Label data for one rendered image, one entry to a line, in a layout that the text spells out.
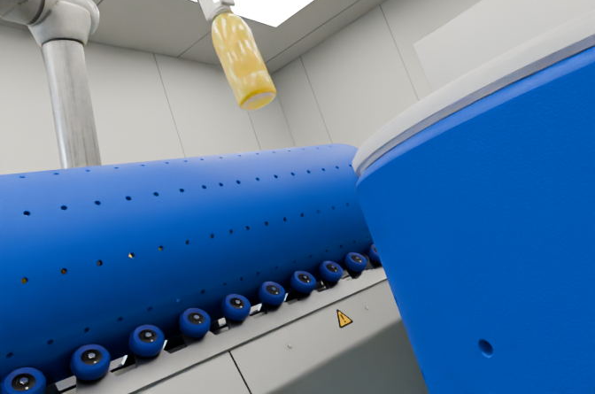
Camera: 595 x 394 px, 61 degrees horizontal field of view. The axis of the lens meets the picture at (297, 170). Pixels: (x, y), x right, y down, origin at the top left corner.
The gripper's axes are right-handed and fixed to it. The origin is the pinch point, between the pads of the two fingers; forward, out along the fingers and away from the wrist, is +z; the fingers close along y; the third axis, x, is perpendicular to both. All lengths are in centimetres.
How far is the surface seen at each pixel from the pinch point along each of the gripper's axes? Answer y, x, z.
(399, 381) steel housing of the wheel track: -12, 19, 74
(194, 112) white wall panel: -309, 249, -163
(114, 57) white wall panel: -293, 172, -210
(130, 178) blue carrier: -7.8, -22.8, 29.7
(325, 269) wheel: -10, 9, 51
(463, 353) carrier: 40, -39, 60
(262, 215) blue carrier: -5.5, -4.0, 39.7
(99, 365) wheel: -10, -33, 52
